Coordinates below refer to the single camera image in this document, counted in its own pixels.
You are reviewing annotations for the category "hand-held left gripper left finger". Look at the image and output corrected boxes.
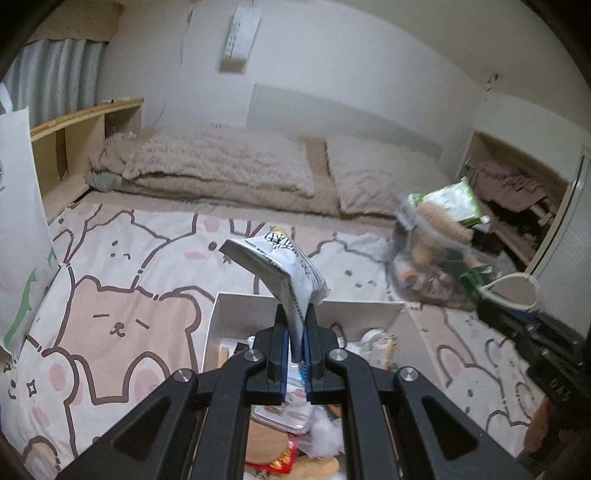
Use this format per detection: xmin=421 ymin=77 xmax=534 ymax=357
xmin=58 ymin=305 xmax=289 ymax=480

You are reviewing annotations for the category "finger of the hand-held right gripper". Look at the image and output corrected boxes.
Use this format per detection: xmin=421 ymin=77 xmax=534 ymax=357
xmin=478 ymin=299 xmax=546 ymax=335

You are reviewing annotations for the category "person's right hand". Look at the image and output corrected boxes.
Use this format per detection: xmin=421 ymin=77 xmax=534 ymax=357
xmin=524 ymin=399 xmax=563 ymax=459

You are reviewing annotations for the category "white paper bag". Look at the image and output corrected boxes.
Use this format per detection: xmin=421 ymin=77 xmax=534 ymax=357
xmin=0 ymin=85 xmax=62 ymax=357

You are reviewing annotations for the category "mauve clothes pile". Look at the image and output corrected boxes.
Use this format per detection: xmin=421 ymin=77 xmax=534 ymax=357
xmin=475 ymin=159 xmax=556 ymax=206

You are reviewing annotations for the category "white hanging tissue holder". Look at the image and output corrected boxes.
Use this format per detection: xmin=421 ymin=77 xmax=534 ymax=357
xmin=219 ymin=4 xmax=262 ymax=73

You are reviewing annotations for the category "white oval hand mirror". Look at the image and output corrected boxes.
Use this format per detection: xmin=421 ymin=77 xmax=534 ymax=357
xmin=479 ymin=272 xmax=541 ymax=311

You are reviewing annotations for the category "large fluffy beige pillow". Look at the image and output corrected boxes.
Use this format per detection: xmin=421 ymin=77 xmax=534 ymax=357
xmin=122 ymin=129 xmax=316 ymax=199

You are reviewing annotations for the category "clear plastic tray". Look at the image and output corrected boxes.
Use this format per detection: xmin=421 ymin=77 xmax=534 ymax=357
xmin=252 ymin=402 xmax=311 ymax=435

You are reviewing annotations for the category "white closet door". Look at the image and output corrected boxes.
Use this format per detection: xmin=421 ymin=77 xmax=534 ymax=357
xmin=526 ymin=145 xmax=591 ymax=320

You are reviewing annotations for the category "wooden headboard shelf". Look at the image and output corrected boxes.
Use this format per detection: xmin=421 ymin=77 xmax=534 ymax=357
xmin=30 ymin=97 xmax=145 ymax=223

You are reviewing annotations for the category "white storage box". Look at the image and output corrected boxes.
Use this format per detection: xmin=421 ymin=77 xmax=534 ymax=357
xmin=198 ymin=292 xmax=451 ymax=480

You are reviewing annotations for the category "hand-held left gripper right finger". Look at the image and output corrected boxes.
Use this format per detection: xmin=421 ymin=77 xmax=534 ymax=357
xmin=305 ymin=305 xmax=532 ymax=480

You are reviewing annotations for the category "red snack packet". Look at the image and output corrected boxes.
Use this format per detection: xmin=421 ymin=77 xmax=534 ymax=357
xmin=245 ymin=440 xmax=302 ymax=475

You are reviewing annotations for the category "white cotton wad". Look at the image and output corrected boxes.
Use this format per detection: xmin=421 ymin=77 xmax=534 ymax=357
xmin=308 ymin=406 xmax=345 ymax=459

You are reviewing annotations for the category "folded beige blanket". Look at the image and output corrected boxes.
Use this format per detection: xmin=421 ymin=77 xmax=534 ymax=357
xmin=88 ymin=131 xmax=343 ymax=219

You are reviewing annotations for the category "grey curtain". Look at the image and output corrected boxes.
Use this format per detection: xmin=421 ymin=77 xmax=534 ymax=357
xmin=2 ymin=39 xmax=110 ymax=127

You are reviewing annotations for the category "small fluffy beige pillow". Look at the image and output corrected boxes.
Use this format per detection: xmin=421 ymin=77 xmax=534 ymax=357
xmin=325 ymin=135 xmax=451 ymax=217

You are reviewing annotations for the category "green snack packet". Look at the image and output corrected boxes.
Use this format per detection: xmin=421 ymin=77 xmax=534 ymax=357
xmin=409 ymin=178 xmax=491 ymax=228

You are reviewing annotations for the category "clear plastic bin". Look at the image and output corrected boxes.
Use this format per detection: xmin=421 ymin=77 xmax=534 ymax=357
xmin=385 ymin=191 xmax=513 ymax=311

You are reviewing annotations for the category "crumpled white paper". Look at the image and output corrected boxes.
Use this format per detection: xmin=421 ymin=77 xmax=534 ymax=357
xmin=359 ymin=329 xmax=399 ymax=366

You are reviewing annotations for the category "white printed snack packet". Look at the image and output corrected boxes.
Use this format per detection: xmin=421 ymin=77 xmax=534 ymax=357
xmin=218 ymin=233 xmax=331 ymax=365

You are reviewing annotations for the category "beige curtain valance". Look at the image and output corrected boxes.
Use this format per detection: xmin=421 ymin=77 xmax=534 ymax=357
xmin=28 ymin=0 xmax=126 ymax=47

